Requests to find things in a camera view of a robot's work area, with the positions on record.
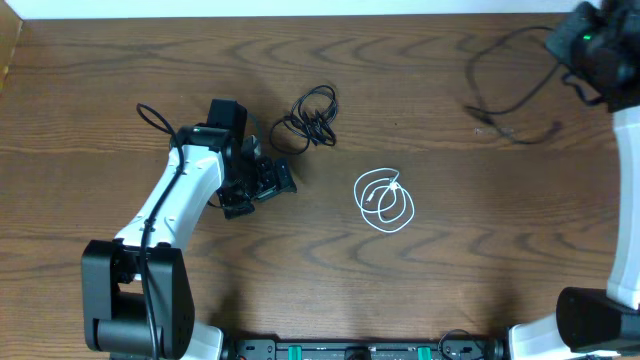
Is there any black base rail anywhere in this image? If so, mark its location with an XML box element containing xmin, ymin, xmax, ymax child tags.
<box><xmin>220</xmin><ymin>336</ymin><xmax>509</xmax><ymax>360</ymax></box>

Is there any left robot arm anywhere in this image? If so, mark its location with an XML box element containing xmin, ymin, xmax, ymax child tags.
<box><xmin>81</xmin><ymin>99</ymin><xmax>297</xmax><ymax>359</ymax></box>

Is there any long black cable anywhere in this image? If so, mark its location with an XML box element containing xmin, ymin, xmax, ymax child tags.
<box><xmin>463</xmin><ymin>25</ymin><xmax>565</xmax><ymax>146</ymax></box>

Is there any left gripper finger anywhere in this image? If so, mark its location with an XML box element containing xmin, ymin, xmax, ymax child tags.
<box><xmin>274</xmin><ymin>158</ymin><xmax>297</xmax><ymax>193</ymax></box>
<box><xmin>222</xmin><ymin>200</ymin><xmax>255</xmax><ymax>220</ymax></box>

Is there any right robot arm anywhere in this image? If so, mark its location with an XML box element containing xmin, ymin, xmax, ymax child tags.
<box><xmin>486</xmin><ymin>1</ymin><xmax>639</xmax><ymax>359</ymax></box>

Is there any white usb cable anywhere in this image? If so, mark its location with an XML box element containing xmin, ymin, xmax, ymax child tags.
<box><xmin>352</xmin><ymin>167</ymin><xmax>416</xmax><ymax>234</ymax></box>

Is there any short black cable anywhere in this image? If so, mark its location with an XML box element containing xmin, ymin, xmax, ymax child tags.
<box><xmin>268</xmin><ymin>84</ymin><xmax>340</xmax><ymax>156</ymax></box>

